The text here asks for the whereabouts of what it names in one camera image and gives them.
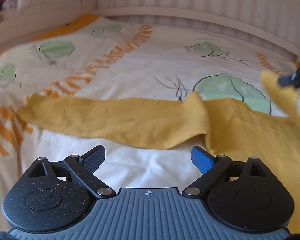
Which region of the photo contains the mustard yellow knit sweater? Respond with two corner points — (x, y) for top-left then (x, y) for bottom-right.
(17, 71), (300, 233)

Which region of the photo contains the white leaf-print bed cover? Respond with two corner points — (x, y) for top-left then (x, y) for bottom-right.
(0, 17), (296, 230)

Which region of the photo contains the orange bed sheet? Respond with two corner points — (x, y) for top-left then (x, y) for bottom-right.
(0, 14), (100, 57)

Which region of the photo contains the white wooden bed frame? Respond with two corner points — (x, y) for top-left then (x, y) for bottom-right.
(0, 0), (300, 58)

